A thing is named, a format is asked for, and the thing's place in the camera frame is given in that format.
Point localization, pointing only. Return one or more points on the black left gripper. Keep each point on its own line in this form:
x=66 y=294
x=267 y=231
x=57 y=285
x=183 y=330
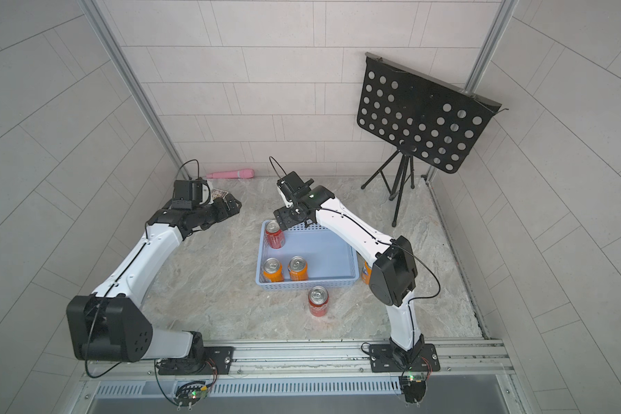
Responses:
x=222 y=212

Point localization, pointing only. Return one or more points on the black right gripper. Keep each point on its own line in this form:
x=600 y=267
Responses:
x=285 y=216

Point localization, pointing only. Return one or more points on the red cola can back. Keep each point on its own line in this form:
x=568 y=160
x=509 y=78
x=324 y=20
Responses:
x=274 y=235

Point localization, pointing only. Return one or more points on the red cola can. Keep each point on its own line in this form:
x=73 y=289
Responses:
x=274 y=235
x=318 y=301

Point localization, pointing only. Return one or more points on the orange Fanta can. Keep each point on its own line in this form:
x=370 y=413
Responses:
x=366 y=273

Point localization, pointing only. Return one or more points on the red cola can front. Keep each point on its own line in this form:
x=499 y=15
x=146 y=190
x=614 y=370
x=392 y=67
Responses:
x=318 y=301

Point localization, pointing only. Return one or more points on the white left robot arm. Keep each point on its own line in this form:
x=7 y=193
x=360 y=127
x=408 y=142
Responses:
x=107 y=325

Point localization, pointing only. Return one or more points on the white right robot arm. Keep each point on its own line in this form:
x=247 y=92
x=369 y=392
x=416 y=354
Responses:
x=393 y=265

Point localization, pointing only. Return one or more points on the light blue plastic basket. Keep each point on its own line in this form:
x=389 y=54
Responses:
x=332 y=262

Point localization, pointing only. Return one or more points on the pink handheld microphone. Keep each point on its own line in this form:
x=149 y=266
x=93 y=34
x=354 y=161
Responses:
x=247 y=173

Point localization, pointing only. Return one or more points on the black perforated music stand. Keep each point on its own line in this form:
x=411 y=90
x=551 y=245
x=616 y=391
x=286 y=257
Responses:
x=424 y=118

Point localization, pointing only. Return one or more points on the left circuit board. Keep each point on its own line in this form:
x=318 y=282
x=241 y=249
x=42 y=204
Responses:
x=187 y=395

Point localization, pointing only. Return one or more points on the circuit board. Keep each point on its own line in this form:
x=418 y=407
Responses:
x=187 y=395
x=413 y=388

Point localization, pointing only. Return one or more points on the right circuit board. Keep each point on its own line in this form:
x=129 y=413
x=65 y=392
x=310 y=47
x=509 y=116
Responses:
x=413 y=388

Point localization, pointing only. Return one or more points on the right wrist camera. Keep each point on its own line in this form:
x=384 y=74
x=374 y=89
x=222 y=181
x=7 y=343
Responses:
x=291 y=188

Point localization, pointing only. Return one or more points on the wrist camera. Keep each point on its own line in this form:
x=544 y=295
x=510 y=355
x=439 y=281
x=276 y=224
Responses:
x=291 y=188
x=190 y=194

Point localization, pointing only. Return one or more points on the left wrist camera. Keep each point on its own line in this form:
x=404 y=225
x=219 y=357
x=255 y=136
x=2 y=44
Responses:
x=190 y=194

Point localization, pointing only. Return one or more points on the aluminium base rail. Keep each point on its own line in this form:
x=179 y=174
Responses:
x=305 y=368

